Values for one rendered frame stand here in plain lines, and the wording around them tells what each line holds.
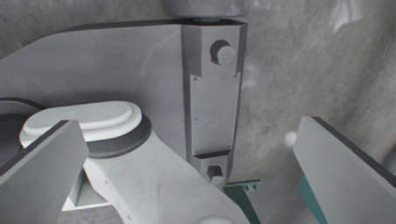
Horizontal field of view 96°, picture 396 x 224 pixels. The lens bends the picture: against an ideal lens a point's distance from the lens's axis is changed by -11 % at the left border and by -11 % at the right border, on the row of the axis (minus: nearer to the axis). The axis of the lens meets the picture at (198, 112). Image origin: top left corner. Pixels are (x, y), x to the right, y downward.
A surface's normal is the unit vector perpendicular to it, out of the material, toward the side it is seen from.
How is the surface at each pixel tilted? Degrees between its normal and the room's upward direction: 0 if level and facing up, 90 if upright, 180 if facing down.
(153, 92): 0
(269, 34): 0
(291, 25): 0
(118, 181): 90
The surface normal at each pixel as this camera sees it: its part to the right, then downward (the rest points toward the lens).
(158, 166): 0.00, -0.86
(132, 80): 0.22, 0.49
